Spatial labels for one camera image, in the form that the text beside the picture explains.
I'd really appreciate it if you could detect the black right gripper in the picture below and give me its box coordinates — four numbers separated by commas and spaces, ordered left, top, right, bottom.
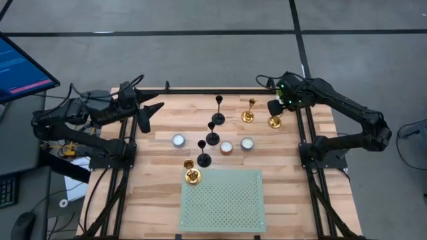
266, 71, 306, 117

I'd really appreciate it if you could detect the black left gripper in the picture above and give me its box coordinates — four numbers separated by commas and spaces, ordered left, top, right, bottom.
116, 81, 165, 134

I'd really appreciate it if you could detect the gold candlestick holder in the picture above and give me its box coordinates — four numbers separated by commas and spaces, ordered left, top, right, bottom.
183, 158, 203, 187
241, 97, 257, 123
268, 112, 283, 129

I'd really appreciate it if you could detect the black candlestick holder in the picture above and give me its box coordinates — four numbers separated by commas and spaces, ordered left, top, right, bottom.
196, 139, 212, 168
205, 121, 221, 147
211, 95, 226, 126

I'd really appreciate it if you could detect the yellow clamp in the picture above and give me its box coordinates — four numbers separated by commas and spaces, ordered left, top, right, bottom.
61, 131, 77, 158

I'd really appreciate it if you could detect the white paper sheet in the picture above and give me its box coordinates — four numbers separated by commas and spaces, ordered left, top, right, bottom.
63, 156, 93, 203

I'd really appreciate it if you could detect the black chair base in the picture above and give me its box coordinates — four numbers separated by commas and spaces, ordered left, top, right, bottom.
398, 119, 427, 140

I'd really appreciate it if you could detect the green perforated metal shelf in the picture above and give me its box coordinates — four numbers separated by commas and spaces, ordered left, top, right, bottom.
178, 168, 267, 233

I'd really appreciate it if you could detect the monitor with blue screen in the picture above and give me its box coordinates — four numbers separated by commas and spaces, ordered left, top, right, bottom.
0, 31, 61, 105

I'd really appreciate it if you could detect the dark grey desk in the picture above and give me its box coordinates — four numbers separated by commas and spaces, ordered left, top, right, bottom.
0, 91, 53, 240

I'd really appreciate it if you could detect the black keyboard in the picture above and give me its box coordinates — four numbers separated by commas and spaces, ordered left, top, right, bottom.
0, 173, 18, 209

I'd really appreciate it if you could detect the black computer mouse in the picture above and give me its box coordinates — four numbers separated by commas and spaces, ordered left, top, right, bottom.
11, 211, 37, 240

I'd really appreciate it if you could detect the black aluminium table frame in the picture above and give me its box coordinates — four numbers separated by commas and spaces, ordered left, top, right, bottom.
79, 79, 364, 240

